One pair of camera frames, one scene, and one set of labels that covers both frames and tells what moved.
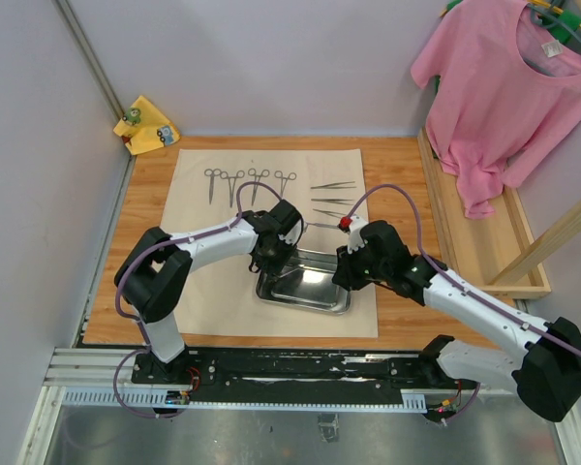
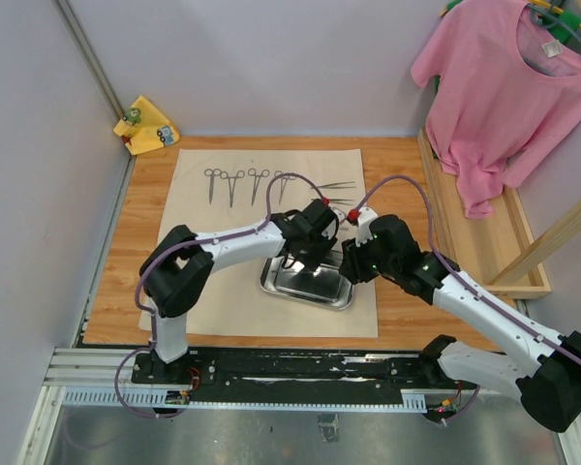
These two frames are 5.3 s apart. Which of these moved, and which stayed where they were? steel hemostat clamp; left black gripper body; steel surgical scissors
Moved: left black gripper body
Stayed: steel surgical scissors; steel hemostat clamp
